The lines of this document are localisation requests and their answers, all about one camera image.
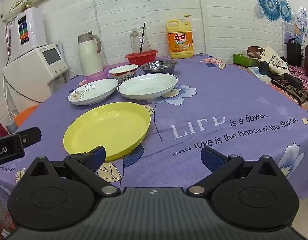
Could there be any orange plastic stool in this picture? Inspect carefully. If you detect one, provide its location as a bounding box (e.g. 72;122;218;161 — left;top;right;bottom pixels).
13;104;41;127

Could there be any wall photo collage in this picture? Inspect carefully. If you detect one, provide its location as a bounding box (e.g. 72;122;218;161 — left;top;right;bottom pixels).
283;7;308;51

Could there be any white thermos jug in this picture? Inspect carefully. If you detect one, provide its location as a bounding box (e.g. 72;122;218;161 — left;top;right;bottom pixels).
78;31;104;77

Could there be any black straw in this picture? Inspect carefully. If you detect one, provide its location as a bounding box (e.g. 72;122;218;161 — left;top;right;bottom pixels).
139;22;146;55

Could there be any large blue paper fan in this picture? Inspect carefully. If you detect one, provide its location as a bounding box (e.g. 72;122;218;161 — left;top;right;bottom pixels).
257;0;281;22

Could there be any white power strip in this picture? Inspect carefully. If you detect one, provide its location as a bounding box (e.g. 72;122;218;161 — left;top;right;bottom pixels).
247;66;271;83

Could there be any red plastic colander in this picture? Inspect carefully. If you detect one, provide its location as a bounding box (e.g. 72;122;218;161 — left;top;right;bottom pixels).
125;50;159;66

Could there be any cream tote bag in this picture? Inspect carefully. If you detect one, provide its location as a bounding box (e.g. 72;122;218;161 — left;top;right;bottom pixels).
259;45;290;74

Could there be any glass pitcher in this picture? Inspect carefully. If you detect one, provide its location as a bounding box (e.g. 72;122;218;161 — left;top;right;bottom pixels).
130;27;151;55

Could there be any purple floral tablecloth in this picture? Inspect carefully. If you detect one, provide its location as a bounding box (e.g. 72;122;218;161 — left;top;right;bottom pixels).
0;54;308;200

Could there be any white wall cable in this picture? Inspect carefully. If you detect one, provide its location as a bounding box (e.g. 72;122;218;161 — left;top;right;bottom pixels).
92;0;109;67

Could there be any white water purifier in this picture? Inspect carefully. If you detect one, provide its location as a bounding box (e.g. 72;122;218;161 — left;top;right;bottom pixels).
4;7;47;62

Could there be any stainless steel bowl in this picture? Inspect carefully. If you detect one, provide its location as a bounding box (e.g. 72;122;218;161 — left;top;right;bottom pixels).
139;60;179;75

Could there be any yellow detergent bottle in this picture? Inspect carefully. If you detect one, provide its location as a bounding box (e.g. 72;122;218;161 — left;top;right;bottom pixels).
166;14;194;59

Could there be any black appliance with handle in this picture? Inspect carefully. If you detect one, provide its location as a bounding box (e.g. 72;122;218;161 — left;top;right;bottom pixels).
286;38;303;67

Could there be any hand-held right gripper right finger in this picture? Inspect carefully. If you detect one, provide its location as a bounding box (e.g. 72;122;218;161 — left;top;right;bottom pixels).
188;146;286;196

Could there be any white floral plate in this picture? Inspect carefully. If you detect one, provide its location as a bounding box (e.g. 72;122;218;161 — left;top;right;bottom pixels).
67;78;119;105

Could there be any small blue paper fan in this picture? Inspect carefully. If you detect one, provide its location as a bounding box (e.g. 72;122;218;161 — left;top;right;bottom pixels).
279;0;293;22

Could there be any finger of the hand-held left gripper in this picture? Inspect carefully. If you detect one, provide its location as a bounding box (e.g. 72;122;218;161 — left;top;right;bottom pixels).
16;127;42;147

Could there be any white ceramic bowl red pattern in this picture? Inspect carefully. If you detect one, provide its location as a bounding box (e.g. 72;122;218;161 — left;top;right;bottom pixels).
109;64;138;82

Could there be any white appliance with screen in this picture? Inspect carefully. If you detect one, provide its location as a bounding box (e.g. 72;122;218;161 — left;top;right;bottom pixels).
3;43;69;113

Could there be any white wall pipe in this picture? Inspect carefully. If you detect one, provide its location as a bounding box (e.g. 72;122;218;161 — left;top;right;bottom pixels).
195;0;207;54

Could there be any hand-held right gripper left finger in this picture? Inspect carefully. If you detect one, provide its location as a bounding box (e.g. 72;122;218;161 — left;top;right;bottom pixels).
25;146;119;196

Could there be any green box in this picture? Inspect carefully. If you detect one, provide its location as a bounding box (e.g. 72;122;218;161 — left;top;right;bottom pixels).
233;53;259;67

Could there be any white blue-rimmed plate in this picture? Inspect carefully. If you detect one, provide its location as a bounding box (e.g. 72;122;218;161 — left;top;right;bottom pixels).
117;73;179;100

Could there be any yellow plastic plate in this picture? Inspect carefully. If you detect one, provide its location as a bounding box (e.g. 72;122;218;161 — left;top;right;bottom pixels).
63;102;151;162

